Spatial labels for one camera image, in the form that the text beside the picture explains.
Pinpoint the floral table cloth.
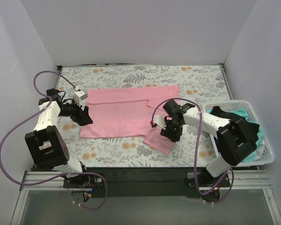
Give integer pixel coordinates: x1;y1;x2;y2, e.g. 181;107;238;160
34;64;233;168

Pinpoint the pink t shirt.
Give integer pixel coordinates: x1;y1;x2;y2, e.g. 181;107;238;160
80;85;180;155

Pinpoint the purple cable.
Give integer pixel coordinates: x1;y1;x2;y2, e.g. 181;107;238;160
150;99;235;204
0;71;108;210

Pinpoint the teal t shirt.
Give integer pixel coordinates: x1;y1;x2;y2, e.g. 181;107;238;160
208;109;264;166

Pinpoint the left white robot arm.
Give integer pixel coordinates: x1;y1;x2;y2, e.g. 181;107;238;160
25;88;93;188

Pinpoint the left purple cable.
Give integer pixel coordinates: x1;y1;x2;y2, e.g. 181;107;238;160
0;71;108;210

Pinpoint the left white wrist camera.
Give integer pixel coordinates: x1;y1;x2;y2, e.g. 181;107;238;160
73;86;88;107

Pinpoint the white t shirt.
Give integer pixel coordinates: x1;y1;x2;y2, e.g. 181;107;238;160
254;140;266;161

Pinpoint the black t shirt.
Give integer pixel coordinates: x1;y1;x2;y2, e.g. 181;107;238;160
210;106;259;152

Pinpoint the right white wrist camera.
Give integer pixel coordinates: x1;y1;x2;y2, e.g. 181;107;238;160
150;115;166;129

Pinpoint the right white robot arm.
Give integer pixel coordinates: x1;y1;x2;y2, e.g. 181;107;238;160
151;98;259;186

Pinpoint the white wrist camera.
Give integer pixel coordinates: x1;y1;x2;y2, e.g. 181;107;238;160
150;115;166;129
73;86;88;107

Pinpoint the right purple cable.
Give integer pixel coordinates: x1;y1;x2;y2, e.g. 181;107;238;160
150;99;235;204

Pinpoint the aluminium frame rail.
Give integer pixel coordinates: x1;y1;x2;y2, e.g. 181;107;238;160
20;170;272;191

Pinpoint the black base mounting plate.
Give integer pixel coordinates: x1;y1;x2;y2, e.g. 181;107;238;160
62;166;231;199

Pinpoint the white plastic laundry basket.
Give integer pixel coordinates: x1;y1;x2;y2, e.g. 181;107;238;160
203;100;274;167

